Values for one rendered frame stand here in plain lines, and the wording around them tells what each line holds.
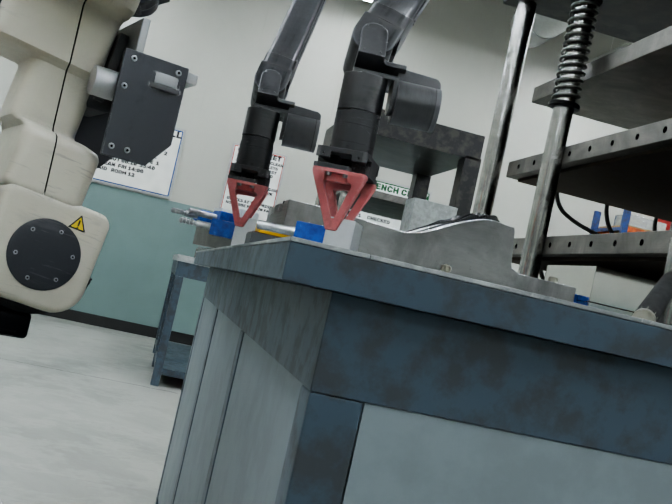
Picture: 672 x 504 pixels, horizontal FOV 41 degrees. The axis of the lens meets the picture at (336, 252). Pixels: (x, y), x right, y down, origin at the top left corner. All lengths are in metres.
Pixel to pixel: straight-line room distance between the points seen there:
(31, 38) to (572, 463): 0.94
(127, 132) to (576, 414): 0.79
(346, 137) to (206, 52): 7.78
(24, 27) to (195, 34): 7.55
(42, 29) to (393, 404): 0.82
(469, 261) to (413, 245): 0.10
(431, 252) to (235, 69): 7.50
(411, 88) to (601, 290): 1.12
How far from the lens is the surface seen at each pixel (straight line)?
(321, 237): 1.12
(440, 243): 1.45
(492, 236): 1.48
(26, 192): 1.34
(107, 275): 8.67
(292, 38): 1.65
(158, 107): 1.38
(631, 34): 3.16
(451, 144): 6.22
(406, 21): 1.23
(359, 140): 1.13
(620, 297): 2.19
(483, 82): 9.41
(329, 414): 0.80
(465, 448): 0.84
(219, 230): 1.51
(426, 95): 1.15
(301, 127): 1.52
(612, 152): 2.26
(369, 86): 1.14
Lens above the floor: 0.76
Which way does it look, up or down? 3 degrees up
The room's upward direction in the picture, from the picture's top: 13 degrees clockwise
